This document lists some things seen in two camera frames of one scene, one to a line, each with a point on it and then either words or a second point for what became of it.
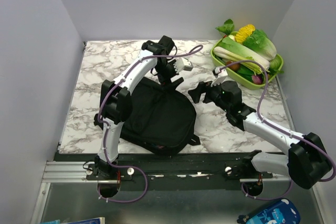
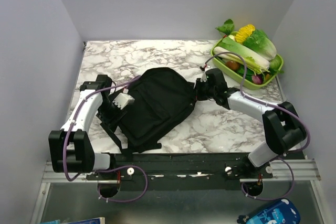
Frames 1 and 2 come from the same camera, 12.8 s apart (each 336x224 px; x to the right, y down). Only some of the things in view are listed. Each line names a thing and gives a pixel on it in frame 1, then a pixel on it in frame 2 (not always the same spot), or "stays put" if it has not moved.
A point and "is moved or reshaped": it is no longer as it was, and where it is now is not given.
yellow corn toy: [244, 32] stays put
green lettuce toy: [259, 42] stays put
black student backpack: [161, 120] is moved or reshaped
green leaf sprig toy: [227, 28] stays put
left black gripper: [172, 86] to [106, 119]
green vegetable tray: [244, 81] stays put
